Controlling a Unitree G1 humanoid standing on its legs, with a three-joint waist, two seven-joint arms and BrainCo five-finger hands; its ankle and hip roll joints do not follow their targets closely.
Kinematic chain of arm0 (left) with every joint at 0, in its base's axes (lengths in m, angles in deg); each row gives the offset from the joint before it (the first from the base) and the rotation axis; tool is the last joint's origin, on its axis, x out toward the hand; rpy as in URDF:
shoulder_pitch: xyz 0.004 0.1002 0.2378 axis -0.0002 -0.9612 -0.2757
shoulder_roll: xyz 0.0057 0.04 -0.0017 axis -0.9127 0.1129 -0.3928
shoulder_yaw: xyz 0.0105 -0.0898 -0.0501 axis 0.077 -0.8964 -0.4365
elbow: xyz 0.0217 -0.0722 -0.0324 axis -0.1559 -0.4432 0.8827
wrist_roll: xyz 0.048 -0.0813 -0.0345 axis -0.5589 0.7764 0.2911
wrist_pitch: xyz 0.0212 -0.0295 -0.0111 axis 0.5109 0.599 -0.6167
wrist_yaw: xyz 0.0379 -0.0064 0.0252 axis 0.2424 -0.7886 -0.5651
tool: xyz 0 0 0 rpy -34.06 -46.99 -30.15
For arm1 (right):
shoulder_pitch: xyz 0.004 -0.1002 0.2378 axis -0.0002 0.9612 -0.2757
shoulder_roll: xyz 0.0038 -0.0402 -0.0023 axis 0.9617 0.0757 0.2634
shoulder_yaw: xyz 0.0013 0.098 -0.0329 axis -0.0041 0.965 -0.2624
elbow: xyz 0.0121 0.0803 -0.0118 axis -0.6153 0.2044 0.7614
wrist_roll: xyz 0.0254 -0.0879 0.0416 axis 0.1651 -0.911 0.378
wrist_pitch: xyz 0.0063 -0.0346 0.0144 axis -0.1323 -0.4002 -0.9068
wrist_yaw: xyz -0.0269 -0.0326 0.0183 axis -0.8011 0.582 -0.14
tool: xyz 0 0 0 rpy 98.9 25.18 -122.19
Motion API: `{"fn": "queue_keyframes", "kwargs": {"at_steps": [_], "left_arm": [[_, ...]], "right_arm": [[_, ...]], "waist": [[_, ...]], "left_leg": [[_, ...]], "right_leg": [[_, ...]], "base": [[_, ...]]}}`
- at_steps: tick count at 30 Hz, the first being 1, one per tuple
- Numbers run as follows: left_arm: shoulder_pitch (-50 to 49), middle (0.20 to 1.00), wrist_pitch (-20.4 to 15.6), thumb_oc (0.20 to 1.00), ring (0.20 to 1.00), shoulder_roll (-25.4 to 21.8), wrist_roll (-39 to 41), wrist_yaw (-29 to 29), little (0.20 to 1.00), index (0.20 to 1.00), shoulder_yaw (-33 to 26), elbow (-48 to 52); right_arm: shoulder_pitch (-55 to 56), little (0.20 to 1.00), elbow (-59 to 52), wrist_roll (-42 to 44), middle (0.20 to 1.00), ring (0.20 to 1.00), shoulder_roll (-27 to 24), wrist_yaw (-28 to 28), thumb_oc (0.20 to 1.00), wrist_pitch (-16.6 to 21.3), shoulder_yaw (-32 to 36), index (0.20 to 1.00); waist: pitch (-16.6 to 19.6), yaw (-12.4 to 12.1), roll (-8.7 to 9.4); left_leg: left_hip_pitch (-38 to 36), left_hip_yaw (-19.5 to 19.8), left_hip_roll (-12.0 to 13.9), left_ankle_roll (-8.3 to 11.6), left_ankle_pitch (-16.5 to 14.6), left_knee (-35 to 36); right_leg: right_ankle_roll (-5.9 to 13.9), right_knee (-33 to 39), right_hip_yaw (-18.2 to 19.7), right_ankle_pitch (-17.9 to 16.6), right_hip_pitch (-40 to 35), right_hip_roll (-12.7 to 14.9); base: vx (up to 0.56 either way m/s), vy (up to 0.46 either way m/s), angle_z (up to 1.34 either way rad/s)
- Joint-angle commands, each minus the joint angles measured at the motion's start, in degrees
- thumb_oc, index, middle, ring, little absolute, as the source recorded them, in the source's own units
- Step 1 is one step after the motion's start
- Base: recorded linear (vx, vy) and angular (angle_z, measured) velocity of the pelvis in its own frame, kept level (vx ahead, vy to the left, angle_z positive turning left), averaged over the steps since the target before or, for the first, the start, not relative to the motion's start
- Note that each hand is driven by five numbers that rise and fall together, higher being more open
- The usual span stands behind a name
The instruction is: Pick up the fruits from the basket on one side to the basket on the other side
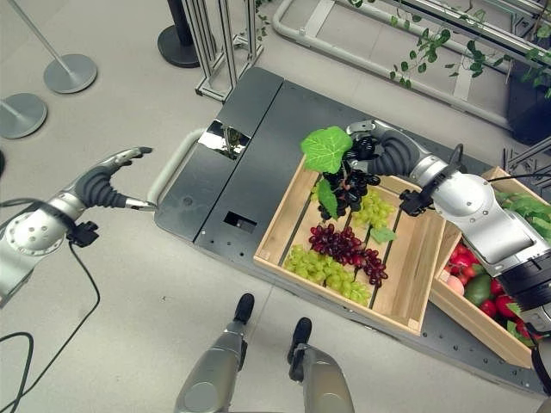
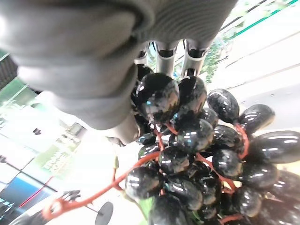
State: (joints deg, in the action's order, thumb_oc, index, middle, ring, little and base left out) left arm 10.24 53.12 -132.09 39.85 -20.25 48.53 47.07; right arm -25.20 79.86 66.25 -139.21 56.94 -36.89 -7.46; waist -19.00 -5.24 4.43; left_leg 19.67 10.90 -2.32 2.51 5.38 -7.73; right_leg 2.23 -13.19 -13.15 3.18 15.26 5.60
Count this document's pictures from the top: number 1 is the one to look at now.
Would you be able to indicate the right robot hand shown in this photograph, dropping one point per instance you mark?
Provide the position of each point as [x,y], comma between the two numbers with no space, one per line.
[394,155]

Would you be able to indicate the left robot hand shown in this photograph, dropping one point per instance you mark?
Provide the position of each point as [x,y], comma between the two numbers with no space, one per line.
[101,185]

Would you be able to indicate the black grape bunch with leaf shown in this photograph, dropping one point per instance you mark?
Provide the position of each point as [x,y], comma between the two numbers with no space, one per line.
[348,189]

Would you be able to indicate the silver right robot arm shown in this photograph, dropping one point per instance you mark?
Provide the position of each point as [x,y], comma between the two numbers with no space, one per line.
[482,211]

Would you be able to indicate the small green grape bunch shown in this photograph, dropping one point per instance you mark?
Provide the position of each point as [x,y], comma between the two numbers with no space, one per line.
[374,211]

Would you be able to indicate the grey stanchion with disc base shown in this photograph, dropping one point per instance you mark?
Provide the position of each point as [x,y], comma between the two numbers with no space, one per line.
[19,116]
[71,74]

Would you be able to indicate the red grape bunch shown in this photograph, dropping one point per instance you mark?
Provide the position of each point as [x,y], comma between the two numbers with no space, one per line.
[340,247]

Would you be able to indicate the wooden slatted crate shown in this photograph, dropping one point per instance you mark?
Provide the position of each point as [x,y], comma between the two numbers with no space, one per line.
[413,266]

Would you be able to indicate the green vine plant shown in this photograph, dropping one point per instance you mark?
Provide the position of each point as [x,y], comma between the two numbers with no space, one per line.
[430,45]

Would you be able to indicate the red apple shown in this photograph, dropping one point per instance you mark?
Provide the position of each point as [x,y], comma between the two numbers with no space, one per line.
[464,259]

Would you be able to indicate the large green grape bunch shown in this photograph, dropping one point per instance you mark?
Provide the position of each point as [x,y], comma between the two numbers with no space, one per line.
[318,266]

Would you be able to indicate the dark grey platform cart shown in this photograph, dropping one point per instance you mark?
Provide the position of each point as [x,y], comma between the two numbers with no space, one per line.
[258,125]

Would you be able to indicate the black planter box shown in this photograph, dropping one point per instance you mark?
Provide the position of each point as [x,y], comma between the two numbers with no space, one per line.
[527,107]

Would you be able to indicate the pale peach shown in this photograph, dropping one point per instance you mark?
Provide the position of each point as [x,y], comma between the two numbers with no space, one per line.
[455,282]

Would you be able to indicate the green leaves bunch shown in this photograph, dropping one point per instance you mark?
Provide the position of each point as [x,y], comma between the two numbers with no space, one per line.
[527,208]

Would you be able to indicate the black stanchion base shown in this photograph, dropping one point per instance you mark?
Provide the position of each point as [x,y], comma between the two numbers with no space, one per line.
[177,46]

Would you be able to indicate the green avocado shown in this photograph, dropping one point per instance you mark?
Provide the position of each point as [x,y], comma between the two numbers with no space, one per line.
[478,290]

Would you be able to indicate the red strawberry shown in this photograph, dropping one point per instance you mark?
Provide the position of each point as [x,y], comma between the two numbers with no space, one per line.
[488,308]

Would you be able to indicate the wooden crate with mixed fruit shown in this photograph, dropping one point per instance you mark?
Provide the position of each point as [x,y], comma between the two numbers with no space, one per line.
[469,320]

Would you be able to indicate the silver right robot leg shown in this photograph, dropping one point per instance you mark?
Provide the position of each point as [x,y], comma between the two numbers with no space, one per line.
[320,378]

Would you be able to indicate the white tube frame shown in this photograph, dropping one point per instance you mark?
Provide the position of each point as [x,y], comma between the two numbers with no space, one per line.
[366,60]

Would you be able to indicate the aluminium rail rack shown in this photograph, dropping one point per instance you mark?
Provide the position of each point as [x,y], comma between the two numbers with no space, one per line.
[473,21]

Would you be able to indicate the aluminium profile frame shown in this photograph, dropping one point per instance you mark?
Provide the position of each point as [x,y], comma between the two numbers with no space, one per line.
[224,56]

